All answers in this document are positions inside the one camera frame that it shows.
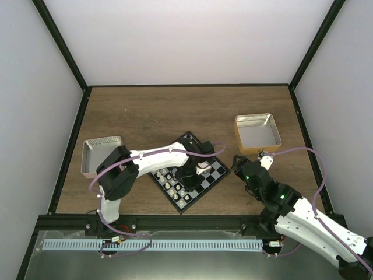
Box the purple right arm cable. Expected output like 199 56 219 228
258 147 373 277

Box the black aluminium frame rail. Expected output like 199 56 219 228
35 214 276 236

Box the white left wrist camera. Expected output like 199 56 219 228
196 162 211 175

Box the silver pink tin lid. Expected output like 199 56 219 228
81 136 122 179

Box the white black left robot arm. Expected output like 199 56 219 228
89 140 221 236

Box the light blue cable duct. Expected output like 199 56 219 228
42 239 263 252

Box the gold metal tin box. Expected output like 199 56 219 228
234 113 282 155

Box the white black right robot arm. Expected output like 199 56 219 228
231 155 372 279

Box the black white chess board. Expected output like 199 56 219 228
147 131 231 215

